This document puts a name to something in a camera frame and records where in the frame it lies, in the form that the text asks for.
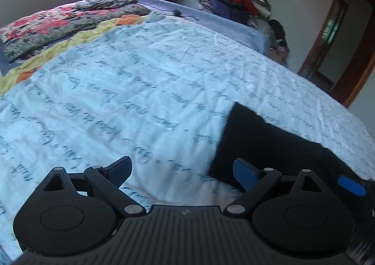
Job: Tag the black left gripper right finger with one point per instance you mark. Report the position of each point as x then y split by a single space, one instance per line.
297 216

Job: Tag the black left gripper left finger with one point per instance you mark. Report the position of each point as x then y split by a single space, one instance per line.
71 213

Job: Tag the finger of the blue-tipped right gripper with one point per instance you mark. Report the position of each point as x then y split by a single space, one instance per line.
361 188

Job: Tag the black pants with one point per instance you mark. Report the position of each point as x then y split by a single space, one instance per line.
247 136

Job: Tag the white bedsheet with script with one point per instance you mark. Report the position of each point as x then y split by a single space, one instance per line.
159 92

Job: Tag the yellow orange patchwork blanket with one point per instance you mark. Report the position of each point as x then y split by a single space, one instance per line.
30 66

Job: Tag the lavender striped blanket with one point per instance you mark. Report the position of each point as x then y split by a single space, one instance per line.
211 19

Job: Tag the floral folded quilt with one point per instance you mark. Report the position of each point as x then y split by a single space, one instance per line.
33 32

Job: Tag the pile of clothes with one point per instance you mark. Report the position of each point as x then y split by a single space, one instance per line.
256 14

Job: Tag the wooden door frame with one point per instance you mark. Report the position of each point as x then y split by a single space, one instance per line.
342 56

